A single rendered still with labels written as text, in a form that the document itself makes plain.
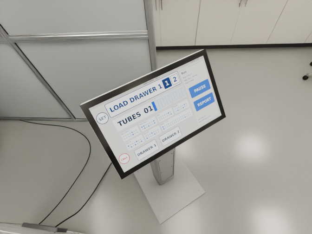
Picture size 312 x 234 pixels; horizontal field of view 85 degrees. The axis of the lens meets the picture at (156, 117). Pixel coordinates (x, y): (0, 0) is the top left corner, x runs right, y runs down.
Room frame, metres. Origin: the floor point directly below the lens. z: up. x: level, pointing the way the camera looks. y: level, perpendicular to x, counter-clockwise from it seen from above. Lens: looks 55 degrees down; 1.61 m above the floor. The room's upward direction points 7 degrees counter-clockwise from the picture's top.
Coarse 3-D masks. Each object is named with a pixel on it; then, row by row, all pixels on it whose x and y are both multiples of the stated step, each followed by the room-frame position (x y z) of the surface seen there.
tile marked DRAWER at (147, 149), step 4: (152, 140) 0.31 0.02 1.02; (144, 144) 0.29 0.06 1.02; (148, 144) 0.30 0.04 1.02; (152, 144) 0.30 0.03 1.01; (156, 144) 0.30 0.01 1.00; (140, 148) 0.28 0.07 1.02; (144, 148) 0.28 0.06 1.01; (148, 148) 0.28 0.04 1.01; (152, 148) 0.29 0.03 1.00; (156, 148) 0.29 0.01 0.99; (136, 152) 0.27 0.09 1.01; (140, 152) 0.27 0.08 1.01; (144, 152) 0.27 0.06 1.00; (148, 152) 0.27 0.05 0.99; (152, 152) 0.27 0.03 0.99; (136, 156) 0.26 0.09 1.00; (140, 156) 0.26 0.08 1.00; (144, 156) 0.26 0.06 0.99
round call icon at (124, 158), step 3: (123, 153) 0.27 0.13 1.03; (126, 153) 0.27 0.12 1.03; (117, 156) 0.26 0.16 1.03; (120, 156) 0.26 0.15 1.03; (123, 156) 0.26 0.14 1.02; (126, 156) 0.26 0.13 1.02; (129, 156) 0.26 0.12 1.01; (117, 159) 0.25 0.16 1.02; (120, 159) 0.25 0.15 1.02; (123, 159) 0.25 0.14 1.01; (126, 159) 0.25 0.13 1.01; (129, 159) 0.25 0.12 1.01; (120, 162) 0.24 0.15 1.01; (123, 162) 0.24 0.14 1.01; (126, 162) 0.24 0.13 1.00
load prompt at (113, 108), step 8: (176, 72) 0.50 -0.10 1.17; (160, 80) 0.47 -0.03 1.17; (168, 80) 0.48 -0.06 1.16; (176, 80) 0.48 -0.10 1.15; (144, 88) 0.44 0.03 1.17; (152, 88) 0.45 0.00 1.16; (160, 88) 0.45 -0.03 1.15; (168, 88) 0.46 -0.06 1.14; (128, 96) 0.41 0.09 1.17; (136, 96) 0.42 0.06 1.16; (144, 96) 0.42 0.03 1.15; (152, 96) 0.43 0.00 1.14; (104, 104) 0.38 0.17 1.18; (112, 104) 0.39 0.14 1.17; (120, 104) 0.39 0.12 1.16; (128, 104) 0.39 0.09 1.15; (136, 104) 0.40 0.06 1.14; (112, 112) 0.37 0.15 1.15; (120, 112) 0.37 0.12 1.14
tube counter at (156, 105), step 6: (174, 90) 0.46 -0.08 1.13; (180, 90) 0.46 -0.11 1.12; (162, 96) 0.43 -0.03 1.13; (168, 96) 0.44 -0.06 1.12; (174, 96) 0.44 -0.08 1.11; (180, 96) 0.44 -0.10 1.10; (150, 102) 0.41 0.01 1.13; (156, 102) 0.41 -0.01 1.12; (162, 102) 0.42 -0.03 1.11; (168, 102) 0.42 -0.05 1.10; (144, 108) 0.39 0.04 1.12; (150, 108) 0.39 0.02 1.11; (156, 108) 0.40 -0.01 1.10; (150, 114) 0.38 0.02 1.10
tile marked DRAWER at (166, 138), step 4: (176, 128) 0.35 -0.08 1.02; (168, 132) 0.34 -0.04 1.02; (172, 132) 0.34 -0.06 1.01; (176, 132) 0.34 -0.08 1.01; (180, 132) 0.34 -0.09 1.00; (160, 136) 0.32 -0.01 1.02; (164, 136) 0.32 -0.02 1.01; (168, 136) 0.32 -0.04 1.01; (172, 136) 0.33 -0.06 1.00; (176, 136) 0.33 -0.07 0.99; (180, 136) 0.33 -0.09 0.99; (160, 140) 0.31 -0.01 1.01; (164, 140) 0.31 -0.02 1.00; (168, 140) 0.31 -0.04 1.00; (172, 140) 0.31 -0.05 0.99; (164, 144) 0.30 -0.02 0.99
